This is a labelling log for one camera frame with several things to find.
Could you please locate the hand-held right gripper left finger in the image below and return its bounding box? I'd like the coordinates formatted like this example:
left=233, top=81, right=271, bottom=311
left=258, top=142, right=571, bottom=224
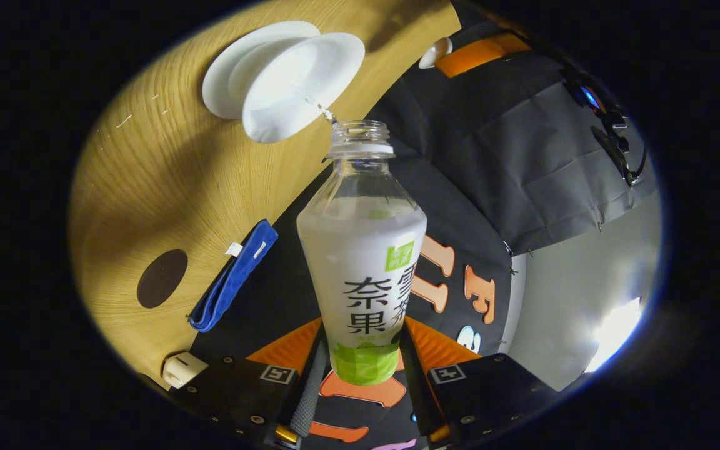
left=169, top=317, right=326, bottom=450

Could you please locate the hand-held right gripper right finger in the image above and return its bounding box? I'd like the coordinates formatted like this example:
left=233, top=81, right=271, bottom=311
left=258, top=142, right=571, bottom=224
left=401, top=316, right=561, bottom=448

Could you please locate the white teacup lid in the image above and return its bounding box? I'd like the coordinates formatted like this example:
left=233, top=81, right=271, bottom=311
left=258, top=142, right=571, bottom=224
left=419, top=37, right=454, bottom=69

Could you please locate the dark brown round coaster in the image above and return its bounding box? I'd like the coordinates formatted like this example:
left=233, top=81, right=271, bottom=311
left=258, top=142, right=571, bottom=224
left=137, top=249, right=189, bottom=309

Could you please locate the clear water bottle green label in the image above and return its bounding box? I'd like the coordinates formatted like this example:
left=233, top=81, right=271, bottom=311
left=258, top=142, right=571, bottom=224
left=296, top=120, right=428, bottom=386

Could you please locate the white teacup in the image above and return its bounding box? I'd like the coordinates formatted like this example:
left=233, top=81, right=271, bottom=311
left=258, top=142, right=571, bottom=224
left=229, top=32, right=366, bottom=144

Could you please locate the white toaster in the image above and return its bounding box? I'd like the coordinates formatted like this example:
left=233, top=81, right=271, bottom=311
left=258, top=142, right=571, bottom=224
left=162, top=352, right=209, bottom=389

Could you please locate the black backdrop cloth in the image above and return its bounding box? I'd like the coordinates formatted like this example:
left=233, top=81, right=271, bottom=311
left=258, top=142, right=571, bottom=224
left=188, top=0, right=658, bottom=450

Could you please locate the blue folded cloth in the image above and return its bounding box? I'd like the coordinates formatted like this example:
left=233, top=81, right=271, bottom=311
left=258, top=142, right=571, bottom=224
left=188, top=219, right=279, bottom=333

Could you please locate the white saucer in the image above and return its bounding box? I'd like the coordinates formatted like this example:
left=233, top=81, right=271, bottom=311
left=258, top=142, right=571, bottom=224
left=202, top=21, right=321, bottom=120

